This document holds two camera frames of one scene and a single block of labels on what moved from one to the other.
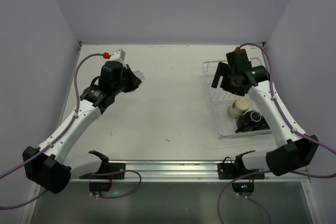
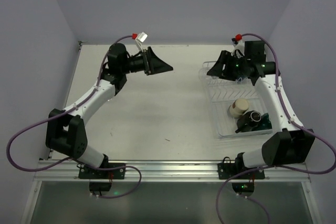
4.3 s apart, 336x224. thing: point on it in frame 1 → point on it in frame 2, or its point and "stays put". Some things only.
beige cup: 238,107 stays put
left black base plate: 112,167 stays put
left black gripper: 130,79 → 148,61
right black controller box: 243,187 stays put
